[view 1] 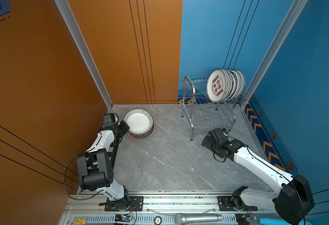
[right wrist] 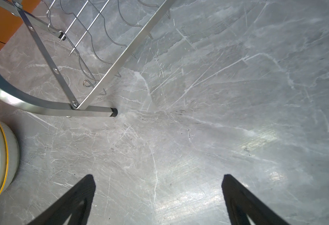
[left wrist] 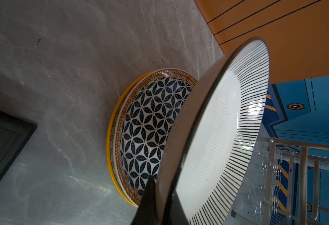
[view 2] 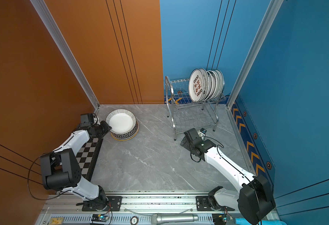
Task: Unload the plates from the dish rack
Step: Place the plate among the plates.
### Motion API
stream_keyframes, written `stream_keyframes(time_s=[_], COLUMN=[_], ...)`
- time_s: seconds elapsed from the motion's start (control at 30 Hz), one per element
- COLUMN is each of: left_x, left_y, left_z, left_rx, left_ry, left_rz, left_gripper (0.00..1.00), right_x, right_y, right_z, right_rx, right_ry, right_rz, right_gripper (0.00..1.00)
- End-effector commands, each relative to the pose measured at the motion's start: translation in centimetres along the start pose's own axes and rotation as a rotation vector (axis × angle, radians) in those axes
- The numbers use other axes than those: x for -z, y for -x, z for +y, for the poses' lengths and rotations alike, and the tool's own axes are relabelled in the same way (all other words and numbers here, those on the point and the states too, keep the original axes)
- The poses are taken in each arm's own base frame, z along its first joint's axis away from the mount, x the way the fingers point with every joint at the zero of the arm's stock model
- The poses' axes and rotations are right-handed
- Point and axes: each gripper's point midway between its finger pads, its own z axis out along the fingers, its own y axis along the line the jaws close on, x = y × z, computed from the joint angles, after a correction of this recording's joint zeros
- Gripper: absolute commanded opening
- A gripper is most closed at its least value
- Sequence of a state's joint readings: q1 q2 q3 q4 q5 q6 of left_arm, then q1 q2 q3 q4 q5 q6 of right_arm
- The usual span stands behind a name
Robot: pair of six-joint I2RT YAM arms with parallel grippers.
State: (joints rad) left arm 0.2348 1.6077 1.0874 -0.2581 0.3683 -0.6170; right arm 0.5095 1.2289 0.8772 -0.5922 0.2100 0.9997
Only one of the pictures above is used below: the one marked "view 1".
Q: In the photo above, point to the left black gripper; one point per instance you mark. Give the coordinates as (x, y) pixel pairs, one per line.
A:
(126, 127)

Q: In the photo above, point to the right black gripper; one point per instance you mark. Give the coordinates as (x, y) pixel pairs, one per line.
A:
(207, 145)

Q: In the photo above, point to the silver wire dish rack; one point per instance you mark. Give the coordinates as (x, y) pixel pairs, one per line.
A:
(202, 114)

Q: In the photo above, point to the white deep plate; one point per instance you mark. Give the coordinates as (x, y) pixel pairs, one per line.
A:
(139, 121)

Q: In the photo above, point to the white red patterned plate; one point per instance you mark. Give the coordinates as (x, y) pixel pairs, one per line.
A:
(218, 85)

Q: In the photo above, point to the yellow rimmed dotted plate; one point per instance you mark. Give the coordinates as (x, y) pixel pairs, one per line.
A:
(140, 137)

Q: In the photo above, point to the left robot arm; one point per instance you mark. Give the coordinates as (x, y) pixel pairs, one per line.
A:
(115, 192)

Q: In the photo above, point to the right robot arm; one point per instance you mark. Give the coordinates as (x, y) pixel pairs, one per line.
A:
(291, 196)

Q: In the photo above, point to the black white chessboard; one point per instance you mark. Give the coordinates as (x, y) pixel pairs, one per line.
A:
(113, 153)

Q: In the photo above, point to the green rimmed text plate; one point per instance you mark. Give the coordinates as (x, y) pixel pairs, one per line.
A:
(237, 83)

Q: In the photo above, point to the light blue cylinder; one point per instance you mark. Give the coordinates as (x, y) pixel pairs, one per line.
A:
(271, 221)

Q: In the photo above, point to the green circuit board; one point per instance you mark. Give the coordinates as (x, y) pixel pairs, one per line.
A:
(123, 219)

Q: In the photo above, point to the round black white sticker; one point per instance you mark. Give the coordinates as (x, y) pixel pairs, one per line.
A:
(157, 220)

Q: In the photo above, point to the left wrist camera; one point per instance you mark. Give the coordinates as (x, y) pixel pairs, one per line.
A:
(110, 119)

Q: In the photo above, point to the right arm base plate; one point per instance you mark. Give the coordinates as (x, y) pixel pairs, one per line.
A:
(223, 203)

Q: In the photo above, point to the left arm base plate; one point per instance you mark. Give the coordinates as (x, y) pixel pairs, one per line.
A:
(134, 203)

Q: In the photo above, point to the aluminium rail frame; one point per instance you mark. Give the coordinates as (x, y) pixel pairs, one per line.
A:
(164, 204)

